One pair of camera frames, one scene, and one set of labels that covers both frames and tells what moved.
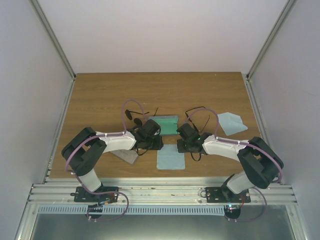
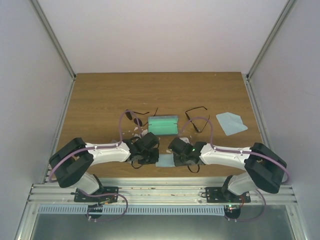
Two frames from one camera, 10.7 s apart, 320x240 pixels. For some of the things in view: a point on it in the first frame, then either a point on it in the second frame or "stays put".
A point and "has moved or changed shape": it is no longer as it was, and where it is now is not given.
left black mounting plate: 81,195 stays put
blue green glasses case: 168,124 stays put
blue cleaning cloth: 231,123 stays put
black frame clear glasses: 192,123 stays put
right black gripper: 181,149 to 177,161
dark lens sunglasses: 137,120 stays put
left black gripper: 158,146 to 153,160
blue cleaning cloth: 169,158 has moved or changed shape
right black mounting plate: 224,195 stays put
